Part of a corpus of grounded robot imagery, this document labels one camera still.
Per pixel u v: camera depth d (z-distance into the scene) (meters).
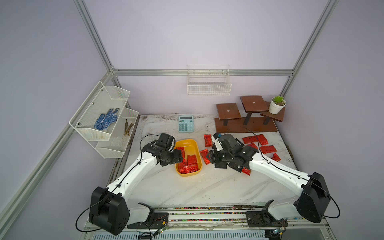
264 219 0.65
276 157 0.93
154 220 0.72
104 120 0.76
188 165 0.90
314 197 0.41
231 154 0.60
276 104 0.93
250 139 1.05
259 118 1.06
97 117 0.77
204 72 0.93
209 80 0.96
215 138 0.74
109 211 0.39
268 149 1.00
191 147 0.99
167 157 0.67
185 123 1.12
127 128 0.95
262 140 1.04
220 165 0.92
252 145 1.01
